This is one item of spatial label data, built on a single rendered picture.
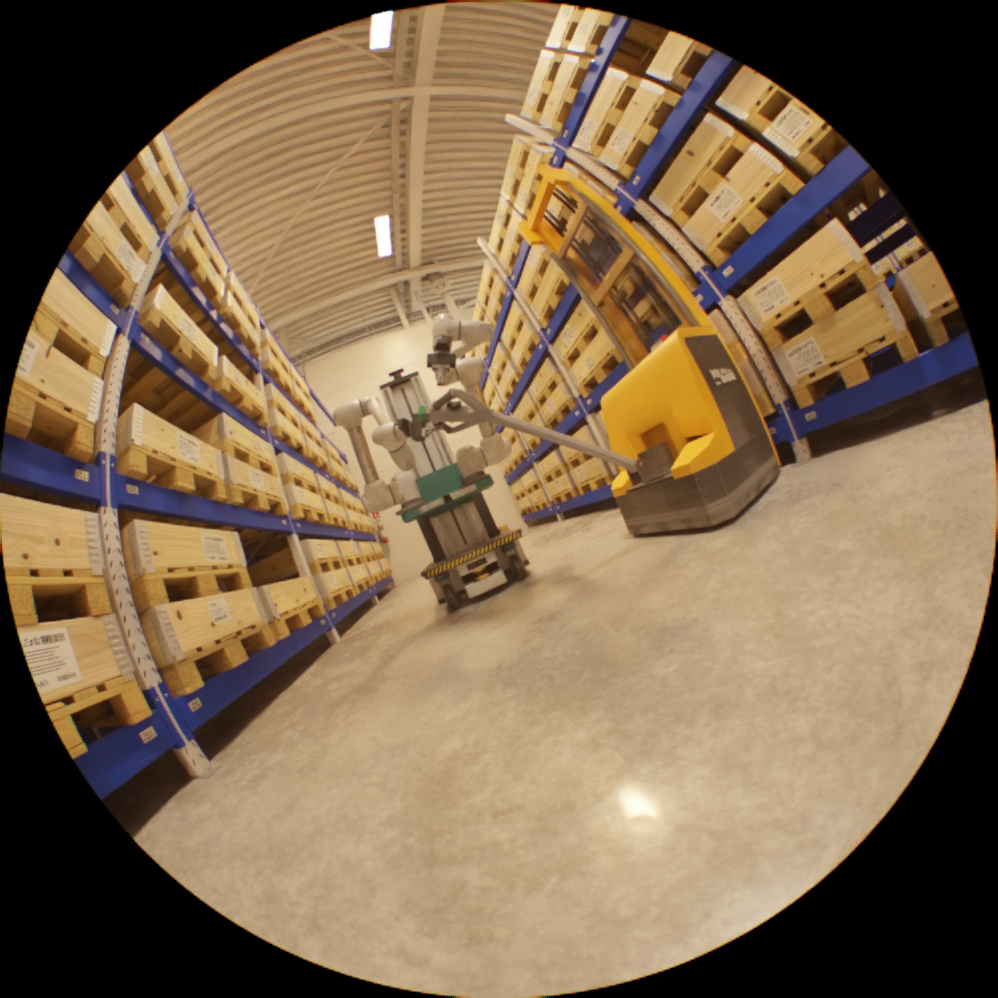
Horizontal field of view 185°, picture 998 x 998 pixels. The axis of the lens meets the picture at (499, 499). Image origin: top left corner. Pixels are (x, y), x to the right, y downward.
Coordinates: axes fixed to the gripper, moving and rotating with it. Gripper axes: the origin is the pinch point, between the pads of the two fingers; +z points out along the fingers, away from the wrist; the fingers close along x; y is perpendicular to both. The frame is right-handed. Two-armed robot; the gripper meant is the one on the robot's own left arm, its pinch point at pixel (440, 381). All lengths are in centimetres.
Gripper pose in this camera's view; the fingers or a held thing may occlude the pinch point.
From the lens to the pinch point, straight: 138.0
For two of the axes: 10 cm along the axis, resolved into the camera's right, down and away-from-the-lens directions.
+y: -1.9, 1.5, 9.7
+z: 0.4, 9.9, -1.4
